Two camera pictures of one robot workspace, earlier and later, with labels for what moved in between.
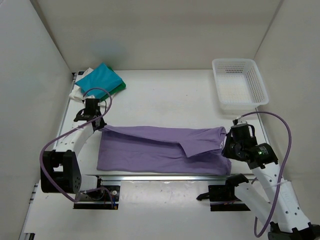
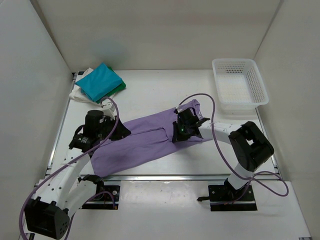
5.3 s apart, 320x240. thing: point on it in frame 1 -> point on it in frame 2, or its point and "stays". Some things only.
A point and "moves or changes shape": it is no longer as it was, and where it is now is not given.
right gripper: [225, 152] -> [176, 137]
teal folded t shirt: [102, 77] stays
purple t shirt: [142, 149] moves or changes shape
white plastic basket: [240, 86] stays
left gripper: [102, 124] -> [122, 131]
